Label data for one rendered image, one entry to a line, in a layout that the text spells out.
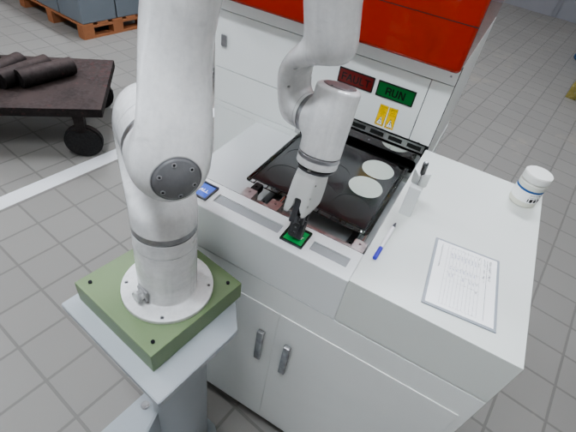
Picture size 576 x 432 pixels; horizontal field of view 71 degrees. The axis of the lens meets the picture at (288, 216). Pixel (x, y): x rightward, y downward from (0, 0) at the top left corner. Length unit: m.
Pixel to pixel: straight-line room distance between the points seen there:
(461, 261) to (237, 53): 1.01
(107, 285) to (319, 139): 0.53
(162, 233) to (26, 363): 1.31
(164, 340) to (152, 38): 0.54
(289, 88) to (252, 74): 0.73
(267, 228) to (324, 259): 0.15
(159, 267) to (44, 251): 1.55
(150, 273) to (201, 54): 0.42
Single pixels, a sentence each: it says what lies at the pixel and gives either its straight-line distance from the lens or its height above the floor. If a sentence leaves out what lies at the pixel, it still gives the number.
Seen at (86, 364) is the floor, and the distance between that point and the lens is 1.87.
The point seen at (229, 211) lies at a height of 0.96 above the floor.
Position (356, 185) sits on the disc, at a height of 0.90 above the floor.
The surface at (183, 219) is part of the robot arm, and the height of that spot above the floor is 1.11.
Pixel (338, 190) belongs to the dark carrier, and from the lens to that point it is 1.16.
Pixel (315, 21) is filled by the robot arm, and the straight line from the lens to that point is 0.66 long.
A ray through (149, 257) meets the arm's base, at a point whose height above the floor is 1.03.
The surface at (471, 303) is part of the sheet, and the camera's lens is 0.92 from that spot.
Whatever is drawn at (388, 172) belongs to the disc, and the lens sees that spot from 1.30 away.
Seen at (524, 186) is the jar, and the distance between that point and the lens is 1.24.
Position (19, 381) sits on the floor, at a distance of 1.92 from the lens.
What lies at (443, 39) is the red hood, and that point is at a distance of 1.18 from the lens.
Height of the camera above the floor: 1.60
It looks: 42 degrees down
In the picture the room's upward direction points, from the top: 10 degrees clockwise
